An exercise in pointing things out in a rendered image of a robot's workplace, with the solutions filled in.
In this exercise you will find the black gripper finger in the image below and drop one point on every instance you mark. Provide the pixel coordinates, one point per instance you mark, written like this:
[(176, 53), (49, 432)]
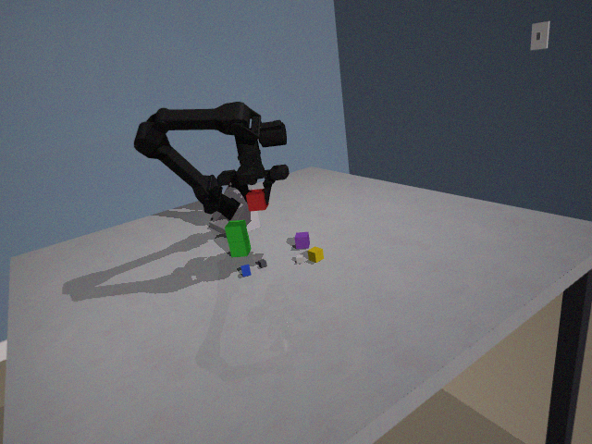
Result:
[(242, 189), (267, 186)]

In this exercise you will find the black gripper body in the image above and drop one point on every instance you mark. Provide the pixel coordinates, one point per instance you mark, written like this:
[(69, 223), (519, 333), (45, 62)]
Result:
[(279, 172)]

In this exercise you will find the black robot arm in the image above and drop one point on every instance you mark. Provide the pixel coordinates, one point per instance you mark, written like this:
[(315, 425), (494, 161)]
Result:
[(231, 119)]

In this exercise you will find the purple block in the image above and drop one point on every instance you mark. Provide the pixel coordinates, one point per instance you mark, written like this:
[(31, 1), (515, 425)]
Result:
[(302, 240)]

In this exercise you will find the red block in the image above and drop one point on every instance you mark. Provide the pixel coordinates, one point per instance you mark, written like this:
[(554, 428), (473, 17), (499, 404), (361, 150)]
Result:
[(256, 200)]

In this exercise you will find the green block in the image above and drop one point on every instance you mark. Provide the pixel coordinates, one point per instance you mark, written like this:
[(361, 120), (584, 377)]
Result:
[(240, 248), (236, 230)]

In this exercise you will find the yellow block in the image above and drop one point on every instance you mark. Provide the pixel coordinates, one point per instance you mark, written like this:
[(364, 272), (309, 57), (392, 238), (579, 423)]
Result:
[(315, 254)]

